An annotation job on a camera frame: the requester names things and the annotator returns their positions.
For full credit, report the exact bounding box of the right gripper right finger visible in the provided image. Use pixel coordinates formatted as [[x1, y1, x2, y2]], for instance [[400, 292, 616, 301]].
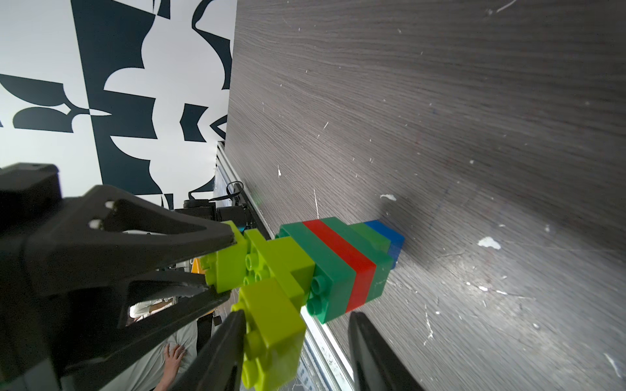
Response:
[[348, 311, 425, 391]]

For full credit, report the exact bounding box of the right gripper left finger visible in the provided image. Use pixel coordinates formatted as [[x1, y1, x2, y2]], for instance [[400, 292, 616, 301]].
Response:
[[171, 311, 246, 391]]

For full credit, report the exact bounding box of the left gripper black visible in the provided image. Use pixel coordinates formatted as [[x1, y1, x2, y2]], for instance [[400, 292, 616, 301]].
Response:
[[1, 163, 234, 390]]

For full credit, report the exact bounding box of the lime lego brick long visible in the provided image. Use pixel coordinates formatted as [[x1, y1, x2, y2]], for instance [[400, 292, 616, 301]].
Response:
[[231, 278, 306, 391]]

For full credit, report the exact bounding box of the green lego brick long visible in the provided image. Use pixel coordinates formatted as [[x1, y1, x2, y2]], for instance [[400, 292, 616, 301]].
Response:
[[322, 218, 394, 311], [278, 220, 356, 324]]

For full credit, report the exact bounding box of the red lego brick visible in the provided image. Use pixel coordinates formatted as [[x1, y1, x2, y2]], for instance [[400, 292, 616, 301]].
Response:
[[303, 218, 377, 323]]

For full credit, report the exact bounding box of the lime lego brick small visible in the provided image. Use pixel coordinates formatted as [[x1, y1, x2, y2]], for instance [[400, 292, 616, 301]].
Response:
[[197, 221, 249, 293], [243, 229, 316, 311]]

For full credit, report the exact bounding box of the blue lego brick small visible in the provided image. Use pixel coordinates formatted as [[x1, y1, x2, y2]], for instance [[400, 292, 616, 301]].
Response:
[[365, 220, 405, 268]]

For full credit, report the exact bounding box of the green lego brick small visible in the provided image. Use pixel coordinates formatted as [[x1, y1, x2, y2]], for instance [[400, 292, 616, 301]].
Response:
[[349, 223, 391, 253]]

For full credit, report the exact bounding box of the person hand outside cell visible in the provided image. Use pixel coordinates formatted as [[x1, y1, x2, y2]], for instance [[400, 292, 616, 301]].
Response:
[[154, 344, 186, 391]]

